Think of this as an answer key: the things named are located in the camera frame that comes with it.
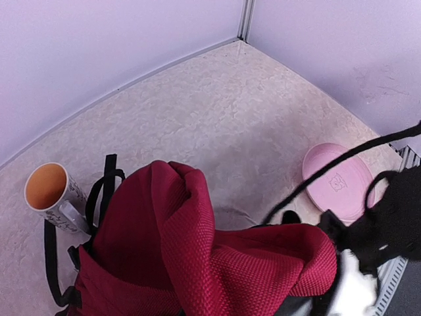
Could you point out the red student backpack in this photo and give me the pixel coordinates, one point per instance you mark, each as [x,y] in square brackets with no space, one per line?
[156,251]

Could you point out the pink round plate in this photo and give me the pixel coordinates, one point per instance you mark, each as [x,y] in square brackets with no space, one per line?
[343,188]

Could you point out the white paper cup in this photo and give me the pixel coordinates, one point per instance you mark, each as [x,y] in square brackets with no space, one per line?
[53,194]

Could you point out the right metal corner post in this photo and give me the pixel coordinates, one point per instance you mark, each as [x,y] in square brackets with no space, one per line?
[245,20]

